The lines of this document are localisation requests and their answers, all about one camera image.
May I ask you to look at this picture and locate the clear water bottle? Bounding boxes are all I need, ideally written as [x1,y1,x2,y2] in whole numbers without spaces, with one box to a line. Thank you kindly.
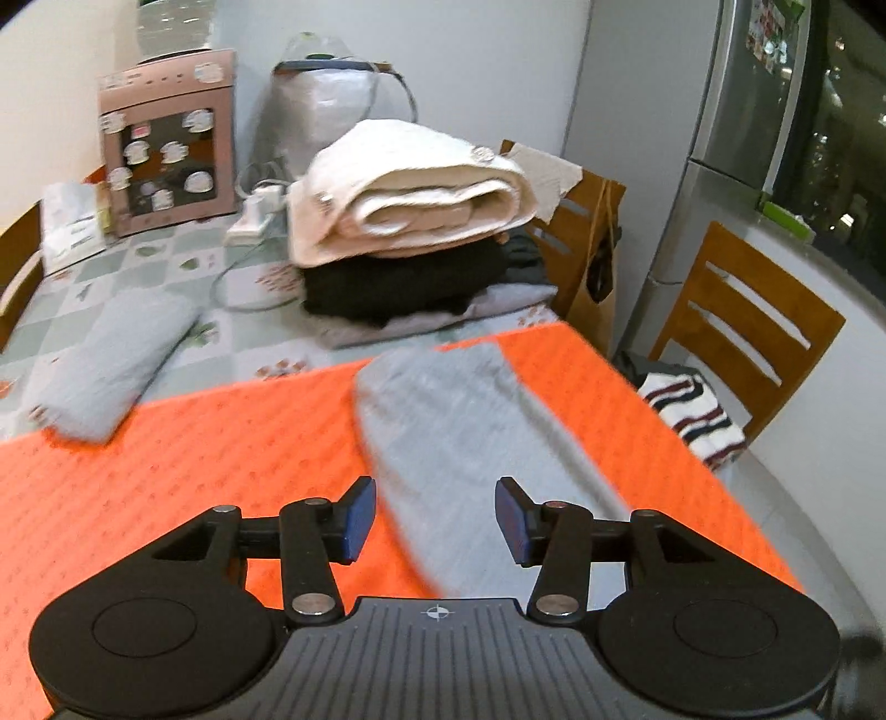
[135,0,217,62]

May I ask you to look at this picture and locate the brown paper bag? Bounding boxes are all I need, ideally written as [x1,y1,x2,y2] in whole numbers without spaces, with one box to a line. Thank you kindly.
[562,176,629,359]

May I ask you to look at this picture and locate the dark folded garment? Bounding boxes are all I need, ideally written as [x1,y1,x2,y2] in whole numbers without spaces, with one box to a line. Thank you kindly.
[494,232,556,288]

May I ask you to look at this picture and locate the green packet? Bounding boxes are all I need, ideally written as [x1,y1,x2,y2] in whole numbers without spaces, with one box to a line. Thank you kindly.
[758,188,819,242]

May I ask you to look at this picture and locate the pink water dispenser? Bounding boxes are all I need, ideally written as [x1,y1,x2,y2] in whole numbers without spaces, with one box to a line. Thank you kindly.
[97,47,241,238]

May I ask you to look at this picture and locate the orange flower-embossed mat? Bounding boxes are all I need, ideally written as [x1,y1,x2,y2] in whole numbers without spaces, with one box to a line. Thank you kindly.
[0,322,807,720]

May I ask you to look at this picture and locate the silver refrigerator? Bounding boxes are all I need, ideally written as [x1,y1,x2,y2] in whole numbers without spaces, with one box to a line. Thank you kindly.
[633,0,832,347]

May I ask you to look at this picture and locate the cream folded blanket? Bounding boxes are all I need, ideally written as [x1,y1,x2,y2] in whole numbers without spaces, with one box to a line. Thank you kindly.
[286,119,538,269]

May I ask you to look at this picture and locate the black folded garment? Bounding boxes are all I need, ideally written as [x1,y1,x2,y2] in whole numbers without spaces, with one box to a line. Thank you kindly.
[301,239,514,328]

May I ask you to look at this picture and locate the clear plastic bag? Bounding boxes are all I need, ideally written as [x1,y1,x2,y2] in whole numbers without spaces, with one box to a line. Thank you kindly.
[250,31,421,182]

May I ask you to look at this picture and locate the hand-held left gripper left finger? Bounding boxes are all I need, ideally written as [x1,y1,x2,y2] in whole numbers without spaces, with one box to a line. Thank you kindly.
[148,475,379,628]

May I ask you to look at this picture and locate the dark window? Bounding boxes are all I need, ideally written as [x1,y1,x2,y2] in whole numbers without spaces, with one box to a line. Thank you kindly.
[765,0,886,295]

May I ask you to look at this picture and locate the white power strip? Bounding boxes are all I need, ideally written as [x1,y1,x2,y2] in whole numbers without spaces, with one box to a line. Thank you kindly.
[223,183,288,245]

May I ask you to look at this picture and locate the beige cloth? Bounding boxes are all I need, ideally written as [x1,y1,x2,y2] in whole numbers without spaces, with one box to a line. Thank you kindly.
[508,142,584,224]

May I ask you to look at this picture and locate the striped sweater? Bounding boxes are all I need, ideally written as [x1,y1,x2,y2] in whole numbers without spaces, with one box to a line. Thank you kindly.
[637,370,749,473]

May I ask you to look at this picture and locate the leaf-patterned tablecloth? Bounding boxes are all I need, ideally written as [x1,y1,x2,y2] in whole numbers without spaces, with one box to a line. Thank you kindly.
[0,208,575,444]

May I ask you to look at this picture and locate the wooden chair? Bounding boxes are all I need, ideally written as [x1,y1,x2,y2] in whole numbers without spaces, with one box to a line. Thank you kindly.
[0,200,48,351]
[498,138,630,357]
[647,222,847,448]

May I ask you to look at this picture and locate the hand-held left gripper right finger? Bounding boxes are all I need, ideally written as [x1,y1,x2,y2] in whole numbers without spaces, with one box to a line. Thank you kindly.
[494,475,727,628]

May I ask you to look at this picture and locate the dark grey garment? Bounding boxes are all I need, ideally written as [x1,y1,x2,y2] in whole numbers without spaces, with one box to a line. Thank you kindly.
[616,349,666,382]

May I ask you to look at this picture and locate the grey sweatpants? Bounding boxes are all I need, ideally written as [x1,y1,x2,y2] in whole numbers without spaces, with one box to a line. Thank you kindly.
[353,342,634,600]

